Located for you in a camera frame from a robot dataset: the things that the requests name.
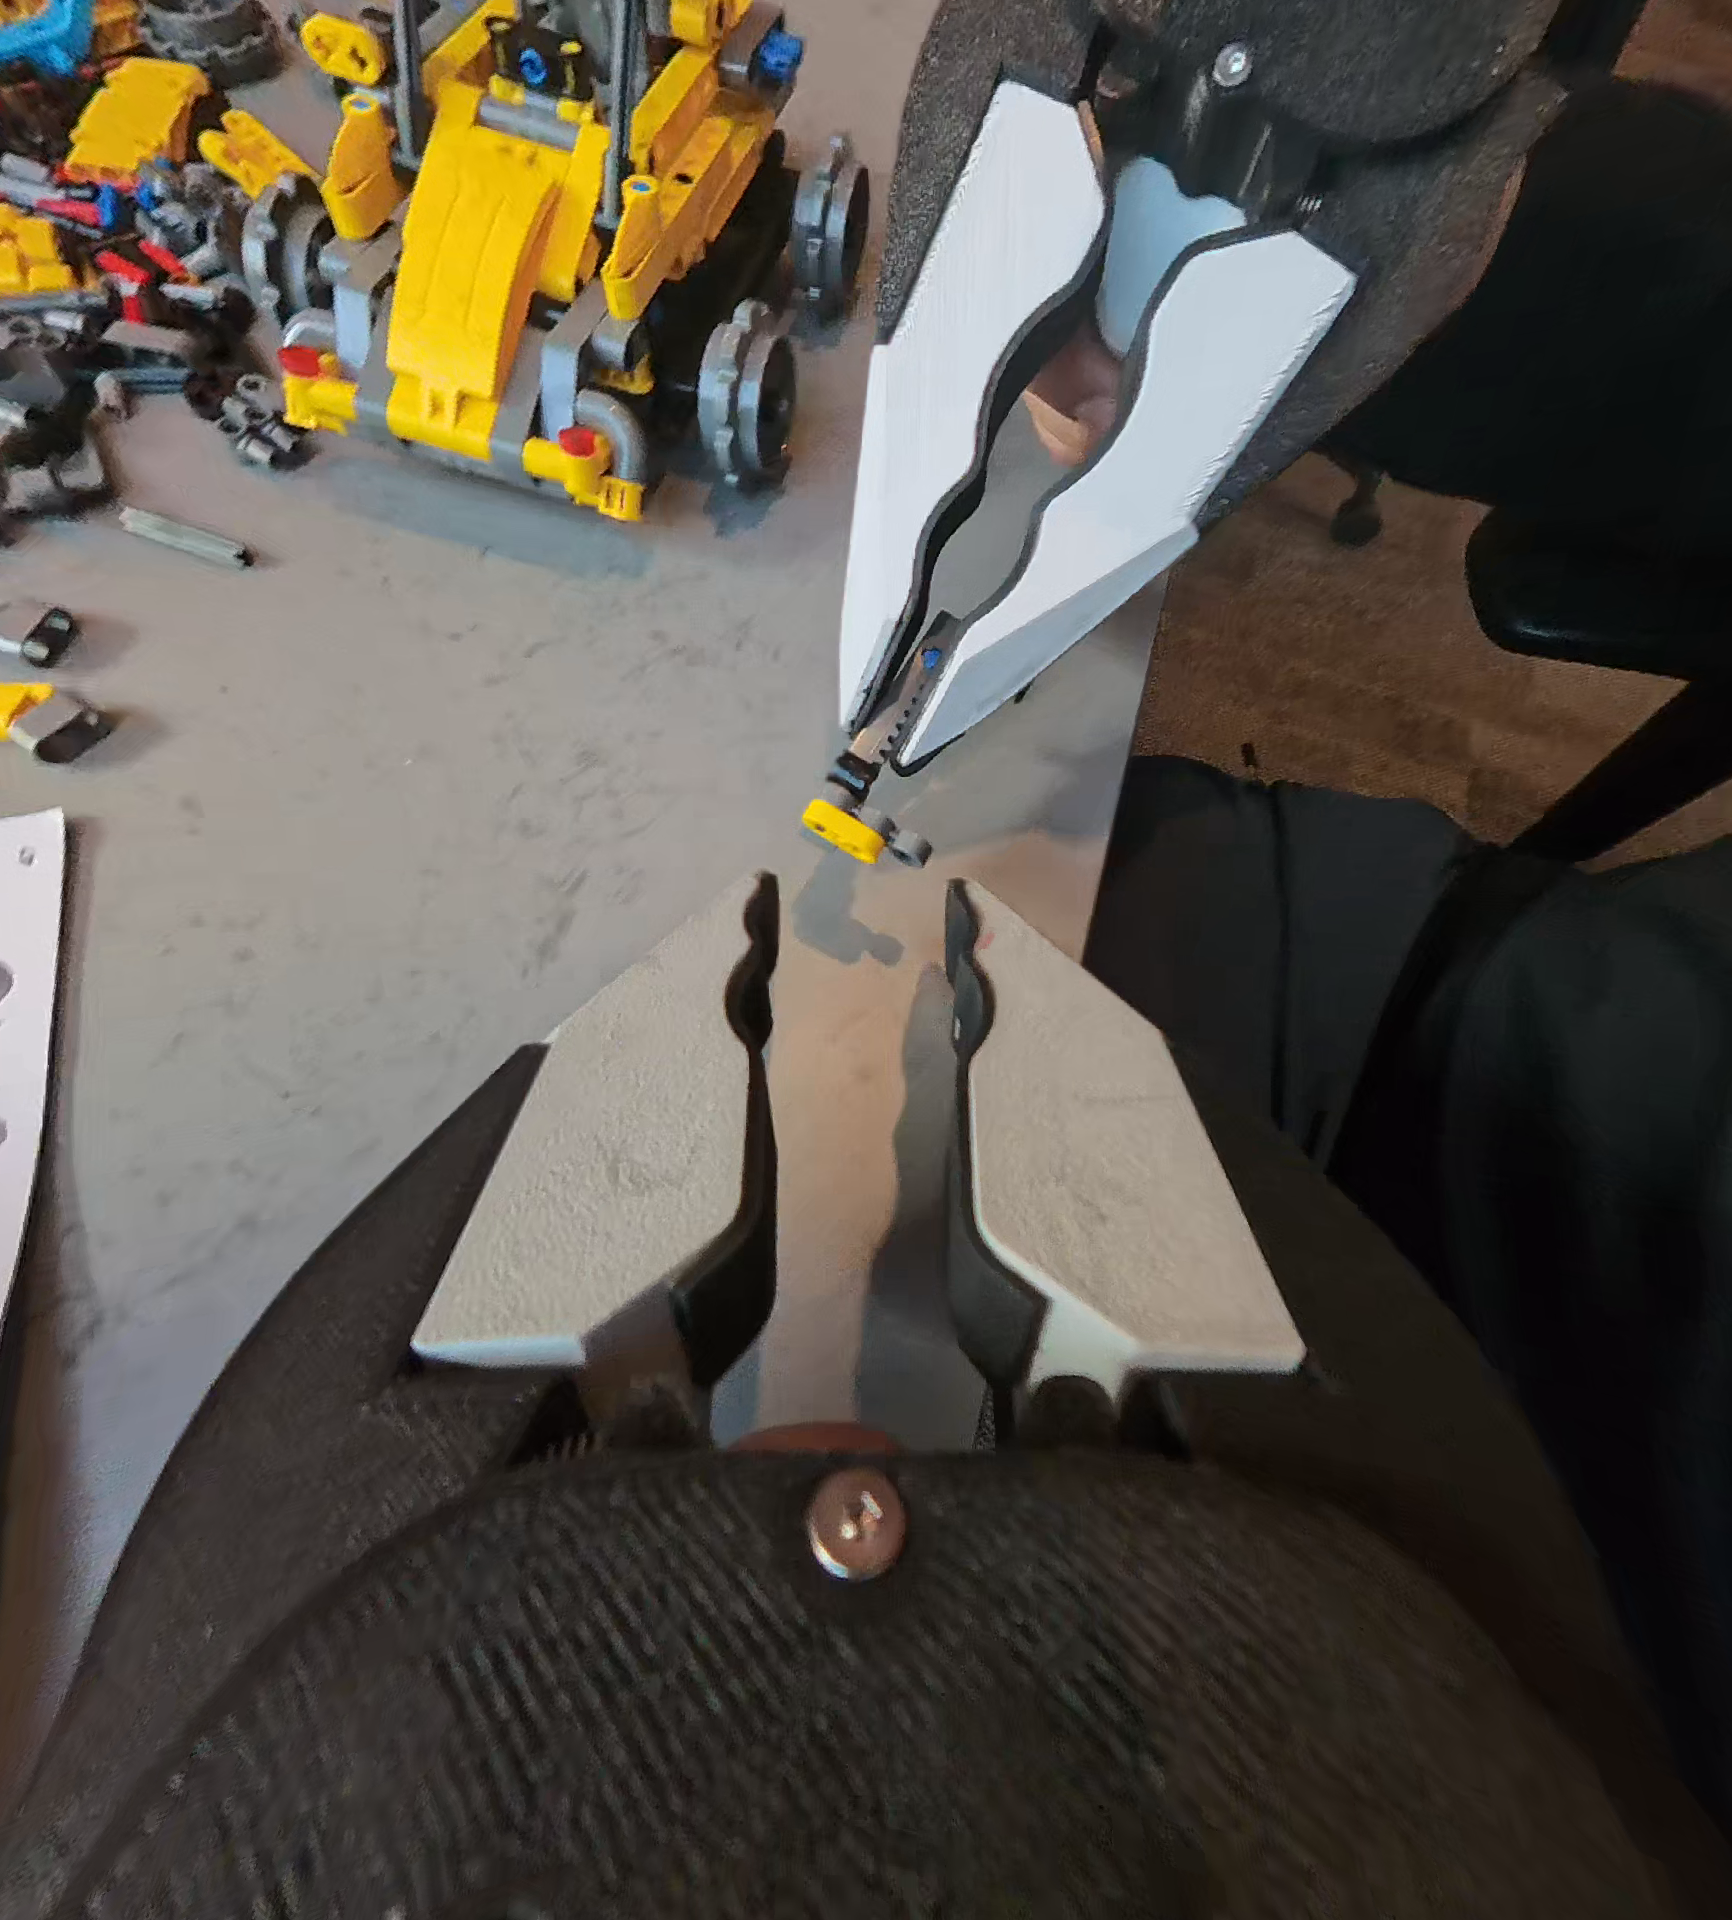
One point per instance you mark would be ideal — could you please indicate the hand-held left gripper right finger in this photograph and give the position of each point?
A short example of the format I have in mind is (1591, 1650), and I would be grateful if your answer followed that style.
(1121, 1184)

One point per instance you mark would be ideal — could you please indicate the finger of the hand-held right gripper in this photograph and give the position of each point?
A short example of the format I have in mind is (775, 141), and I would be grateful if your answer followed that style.
(956, 375)
(1226, 391)

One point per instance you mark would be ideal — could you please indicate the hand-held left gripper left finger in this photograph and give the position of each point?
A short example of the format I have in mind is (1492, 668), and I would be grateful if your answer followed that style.
(611, 1170)

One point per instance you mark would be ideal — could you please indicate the grey toothed rack piece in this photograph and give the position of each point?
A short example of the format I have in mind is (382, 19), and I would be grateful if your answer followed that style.
(850, 818)

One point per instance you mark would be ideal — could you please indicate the yellow toy brick vehicle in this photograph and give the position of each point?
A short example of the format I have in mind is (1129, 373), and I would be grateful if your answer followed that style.
(491, 254)

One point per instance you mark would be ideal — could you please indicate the person's right forearm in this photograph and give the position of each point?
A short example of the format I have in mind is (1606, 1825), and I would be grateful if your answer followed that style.
(1630, 254)

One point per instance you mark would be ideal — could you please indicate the person's right hand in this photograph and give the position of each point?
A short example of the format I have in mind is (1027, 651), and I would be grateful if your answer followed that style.
(1076, 412)

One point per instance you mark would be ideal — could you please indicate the black office chair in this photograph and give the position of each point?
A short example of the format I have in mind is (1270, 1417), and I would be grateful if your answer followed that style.
(1630, 600)

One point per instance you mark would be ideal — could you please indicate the grey ridged rod brick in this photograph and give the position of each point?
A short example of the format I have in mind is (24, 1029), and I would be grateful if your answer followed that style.
(184, 536)

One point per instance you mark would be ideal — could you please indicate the pile of loose brick pieces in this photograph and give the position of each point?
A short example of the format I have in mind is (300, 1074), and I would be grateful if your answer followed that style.
(131, 121)

